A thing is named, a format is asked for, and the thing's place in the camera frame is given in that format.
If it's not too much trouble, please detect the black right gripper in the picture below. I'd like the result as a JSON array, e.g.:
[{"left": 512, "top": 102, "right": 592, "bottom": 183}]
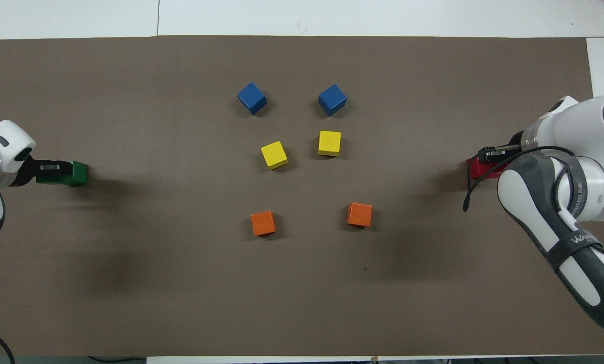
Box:
[{"left": 477, "top": 130, "right": 528, "bottom": 163}]

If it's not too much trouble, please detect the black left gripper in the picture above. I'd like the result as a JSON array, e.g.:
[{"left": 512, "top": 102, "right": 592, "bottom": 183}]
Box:
[{"left": 16, "top": 154, "right": 74, "bottom": 187}]

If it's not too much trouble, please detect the orange wooden cube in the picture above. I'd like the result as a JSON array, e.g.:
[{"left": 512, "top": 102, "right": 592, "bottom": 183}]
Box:
[
  {"left": 347, "top": 202, "right": 373, "bottom": 228},
  {"left": 250, "top": 210, "right": 276, "bottom": 237}
]

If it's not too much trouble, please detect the yellow wooden cube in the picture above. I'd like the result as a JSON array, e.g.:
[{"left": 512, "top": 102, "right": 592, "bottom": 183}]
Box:
[
  {"left": 318, "top": 130, "right": 342, "bottom": 157},
  {"left": 260, "top": 141, "right": 289, "bottom": 170}
]

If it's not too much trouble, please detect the blue wooden cube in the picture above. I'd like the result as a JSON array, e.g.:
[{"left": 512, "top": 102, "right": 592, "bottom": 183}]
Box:
[
  {"left": 318, "top": 83, "right": 347, "bottom": 117},
  {"left": 237, "top": 82, "right": 268, "bottom": 115}
]

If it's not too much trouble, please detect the brown table mat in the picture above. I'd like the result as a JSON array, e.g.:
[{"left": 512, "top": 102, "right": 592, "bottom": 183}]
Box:
[{"left": 0, "top": 34, "right": 604, "bottom": 357}]

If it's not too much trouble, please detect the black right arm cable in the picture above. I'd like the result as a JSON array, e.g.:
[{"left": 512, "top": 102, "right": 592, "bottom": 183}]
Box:
[{"left": 462, "top": 146, "right": 580, "bottom": 213}]

